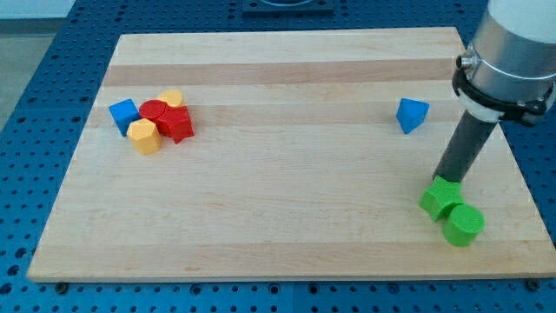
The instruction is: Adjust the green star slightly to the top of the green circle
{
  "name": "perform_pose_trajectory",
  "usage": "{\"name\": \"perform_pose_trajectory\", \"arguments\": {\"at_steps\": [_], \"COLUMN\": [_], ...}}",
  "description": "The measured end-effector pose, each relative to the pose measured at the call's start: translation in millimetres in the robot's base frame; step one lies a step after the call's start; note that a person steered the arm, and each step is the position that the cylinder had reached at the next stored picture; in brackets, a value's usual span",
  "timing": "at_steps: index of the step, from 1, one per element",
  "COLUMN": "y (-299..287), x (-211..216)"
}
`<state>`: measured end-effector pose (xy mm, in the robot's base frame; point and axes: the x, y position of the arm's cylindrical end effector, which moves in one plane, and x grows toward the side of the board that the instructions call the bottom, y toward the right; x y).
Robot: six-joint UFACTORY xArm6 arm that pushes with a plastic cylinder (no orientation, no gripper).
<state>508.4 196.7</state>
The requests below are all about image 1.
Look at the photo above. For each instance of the green star block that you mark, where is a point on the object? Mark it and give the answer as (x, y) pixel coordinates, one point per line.
(440, 198)

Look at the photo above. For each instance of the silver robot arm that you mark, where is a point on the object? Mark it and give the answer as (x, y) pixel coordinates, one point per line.
(508, 70)

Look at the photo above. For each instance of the red star block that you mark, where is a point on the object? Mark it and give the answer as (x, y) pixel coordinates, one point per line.
(175, 123)

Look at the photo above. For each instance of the wooden board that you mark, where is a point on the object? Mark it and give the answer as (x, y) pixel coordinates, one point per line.
(298, 169)

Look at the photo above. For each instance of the yellow half-round block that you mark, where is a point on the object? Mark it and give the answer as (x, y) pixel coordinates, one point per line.
(173, 98)

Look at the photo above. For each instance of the red cylinder block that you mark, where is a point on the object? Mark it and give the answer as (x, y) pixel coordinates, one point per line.
(152, 109)

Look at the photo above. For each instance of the yellow hexagon block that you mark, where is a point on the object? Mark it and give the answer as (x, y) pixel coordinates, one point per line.
(144, 136)

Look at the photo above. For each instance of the blue triangular block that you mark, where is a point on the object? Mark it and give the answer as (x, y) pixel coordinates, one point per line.
(411, 114)

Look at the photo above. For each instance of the blue cube block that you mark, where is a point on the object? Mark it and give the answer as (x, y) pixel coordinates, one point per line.
(124, 113)

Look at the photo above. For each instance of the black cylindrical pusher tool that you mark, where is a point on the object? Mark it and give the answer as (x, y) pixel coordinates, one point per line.
(463, 148)

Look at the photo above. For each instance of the green cylinder block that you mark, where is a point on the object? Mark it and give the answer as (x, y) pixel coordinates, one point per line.
(463, 225)

